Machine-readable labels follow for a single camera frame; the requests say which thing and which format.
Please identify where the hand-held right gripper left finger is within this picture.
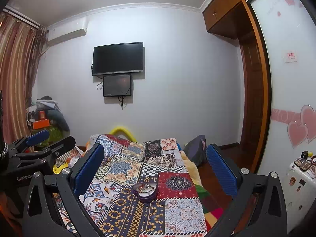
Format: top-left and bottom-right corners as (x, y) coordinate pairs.
(22, 143), (105, 237)

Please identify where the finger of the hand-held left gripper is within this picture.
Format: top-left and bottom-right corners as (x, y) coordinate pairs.
(6, 129), (50, 157)
(15, 135), (76, 165)

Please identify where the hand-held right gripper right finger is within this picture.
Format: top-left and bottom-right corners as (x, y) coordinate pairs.
(206, 143), (288, 237)

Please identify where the purple heart-shaped jewelry box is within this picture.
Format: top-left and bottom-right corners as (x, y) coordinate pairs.
(132, 181), (159, 202)

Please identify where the green printed bag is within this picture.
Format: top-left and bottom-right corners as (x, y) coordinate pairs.
(37, 126), (66, 144)

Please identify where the orange box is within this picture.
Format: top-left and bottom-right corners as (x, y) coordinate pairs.
(32, 119), (50, 130)

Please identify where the pile of clothes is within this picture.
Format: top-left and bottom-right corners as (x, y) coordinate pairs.
(26, 95), (71, 142)

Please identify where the colourful fleece blanket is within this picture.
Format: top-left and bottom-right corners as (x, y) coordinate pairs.
(180, 150), (224, 219)

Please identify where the dark grey bag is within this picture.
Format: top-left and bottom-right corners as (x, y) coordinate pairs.
(183, 135), (207, 166)

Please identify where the yellow foam tube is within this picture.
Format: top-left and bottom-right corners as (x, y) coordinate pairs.
(109, 126), (136, 143)

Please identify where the striped brown curtain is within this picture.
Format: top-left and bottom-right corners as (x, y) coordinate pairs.
(0, 12), (48, 146)

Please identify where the brown wooden door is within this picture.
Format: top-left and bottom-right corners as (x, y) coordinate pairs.
(238, 33), (266, 174)

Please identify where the patchwork printed blanket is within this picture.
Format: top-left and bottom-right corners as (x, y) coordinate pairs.
(53, 134), (224, 237)

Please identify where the open makeup palette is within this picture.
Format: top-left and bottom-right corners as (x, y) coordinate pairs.
(294, 158), (313, 171)

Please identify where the white cabinet with magnets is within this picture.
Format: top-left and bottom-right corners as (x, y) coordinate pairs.
(285, 160), (316, 237)

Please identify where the white heart-decal wardrobe door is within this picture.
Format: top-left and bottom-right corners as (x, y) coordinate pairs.
(244, 0), (316, 176)

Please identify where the white air conditioner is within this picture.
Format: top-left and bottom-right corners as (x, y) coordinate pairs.
(47, 21), (88, 46)

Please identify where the white paper sticker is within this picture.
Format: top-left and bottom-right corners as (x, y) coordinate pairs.
(284, 51), (298, 64)

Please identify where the wooden overhead cabinet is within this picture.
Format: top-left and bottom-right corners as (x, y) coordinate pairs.
(202, 0), (272, 39)

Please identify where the small black wall monitor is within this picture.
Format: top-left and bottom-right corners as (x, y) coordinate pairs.
(103, 73), (133, 97)

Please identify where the black wall television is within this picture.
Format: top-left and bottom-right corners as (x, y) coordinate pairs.
(92, 42), (144, 76)

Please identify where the white curtain rail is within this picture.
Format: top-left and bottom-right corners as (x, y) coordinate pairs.
(2, 6), (48, 30)

